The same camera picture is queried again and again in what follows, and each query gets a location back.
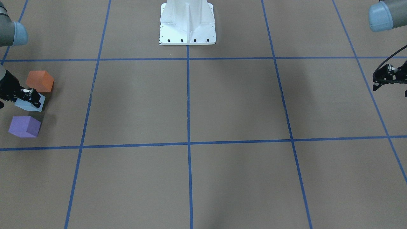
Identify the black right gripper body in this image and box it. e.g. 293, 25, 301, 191
0, 70, 25, 102

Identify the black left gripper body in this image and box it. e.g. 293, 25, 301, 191
394, 68, 407, 84

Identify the light blue foam block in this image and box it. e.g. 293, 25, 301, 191
15, 93, 46, 112

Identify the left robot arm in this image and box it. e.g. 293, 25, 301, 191
368, 0, 407, 91

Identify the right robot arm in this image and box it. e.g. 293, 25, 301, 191
0, 2, 42, 109

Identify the orange foam block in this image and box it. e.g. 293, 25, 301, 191
26, 71, 55, 92

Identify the purple foam block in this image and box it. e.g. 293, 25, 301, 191
8, 116, 42, 138

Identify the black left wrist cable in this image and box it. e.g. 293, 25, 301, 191
373, 45, 407, 86

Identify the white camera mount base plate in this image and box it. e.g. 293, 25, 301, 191
159, 24, 217, 45

